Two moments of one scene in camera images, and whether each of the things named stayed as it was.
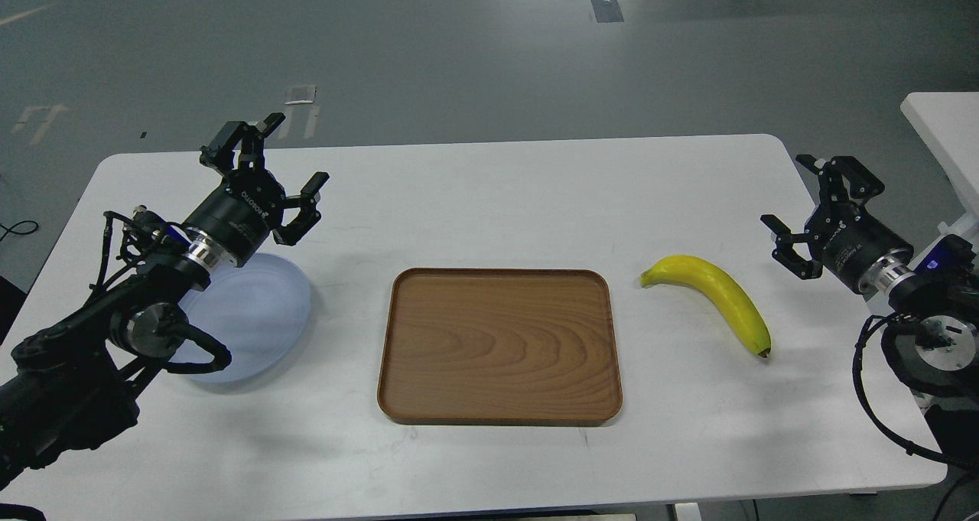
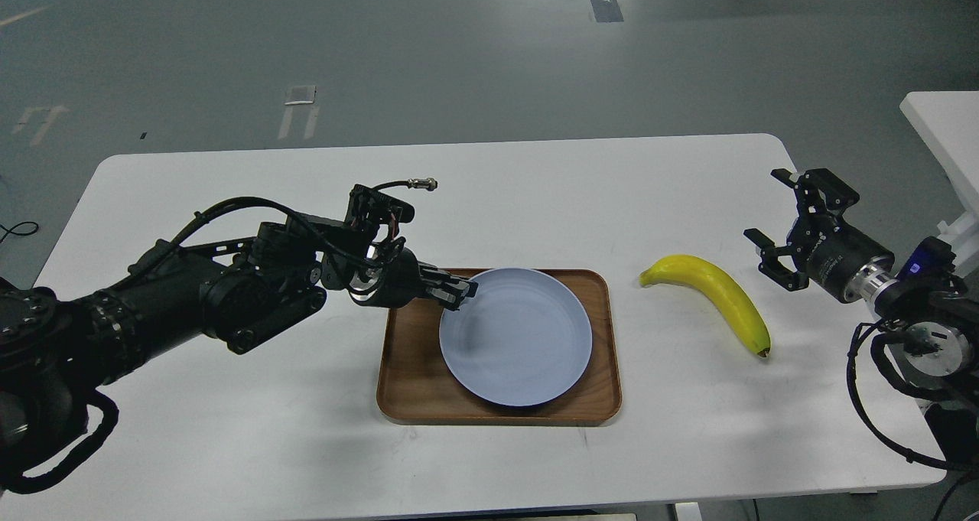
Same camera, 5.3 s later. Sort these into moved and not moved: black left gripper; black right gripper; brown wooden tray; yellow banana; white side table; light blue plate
Moved: light blue plate; black right gripper; black left gripper
Not moved: white side table; brown wooden tray; yellow banana
